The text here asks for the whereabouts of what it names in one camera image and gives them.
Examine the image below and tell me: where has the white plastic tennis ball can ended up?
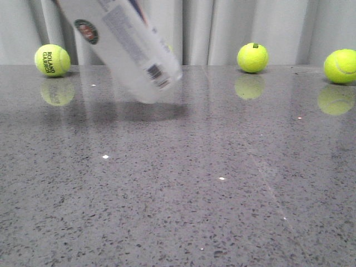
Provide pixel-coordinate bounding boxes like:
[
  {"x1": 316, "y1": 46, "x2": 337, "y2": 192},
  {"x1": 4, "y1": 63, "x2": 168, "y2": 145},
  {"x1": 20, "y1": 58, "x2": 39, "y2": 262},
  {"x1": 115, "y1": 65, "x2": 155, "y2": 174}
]
[{"x1": 54, "y1": 1, "x2": 182, "y2": 103}]

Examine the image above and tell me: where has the Wilson tennis ball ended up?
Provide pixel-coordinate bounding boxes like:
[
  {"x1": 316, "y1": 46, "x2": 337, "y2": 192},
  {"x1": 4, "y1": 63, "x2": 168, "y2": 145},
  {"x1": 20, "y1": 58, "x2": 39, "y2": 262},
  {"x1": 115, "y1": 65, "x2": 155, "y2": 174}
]
[{"x1": 237, "y1": 42, "x2": 269, "y2": 73}]

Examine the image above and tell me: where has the Roland Garros tennis ball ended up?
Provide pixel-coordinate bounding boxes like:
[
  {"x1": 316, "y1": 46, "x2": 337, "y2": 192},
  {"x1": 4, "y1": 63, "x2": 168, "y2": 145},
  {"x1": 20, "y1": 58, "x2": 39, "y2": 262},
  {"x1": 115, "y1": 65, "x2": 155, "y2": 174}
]
[{"x1": 34, "y1": 44, "x2": 71, "y2": 77}]

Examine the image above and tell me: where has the plain yellow tennis ball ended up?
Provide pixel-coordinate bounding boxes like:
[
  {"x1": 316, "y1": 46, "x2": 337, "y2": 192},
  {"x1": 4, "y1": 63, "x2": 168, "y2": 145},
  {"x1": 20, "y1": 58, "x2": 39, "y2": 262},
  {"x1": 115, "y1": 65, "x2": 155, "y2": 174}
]
[{"x1": 324, "y1": 49, "x2": 355, "y2": 84}]

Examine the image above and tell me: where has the grey pleated curtain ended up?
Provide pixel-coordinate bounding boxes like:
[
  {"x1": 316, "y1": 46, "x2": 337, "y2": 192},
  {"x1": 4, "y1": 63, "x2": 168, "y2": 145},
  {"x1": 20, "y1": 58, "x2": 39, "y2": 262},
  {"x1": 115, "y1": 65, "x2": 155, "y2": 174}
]
[{"x1": 1, "y1": 1, "x2": 355, "y2": 66}]

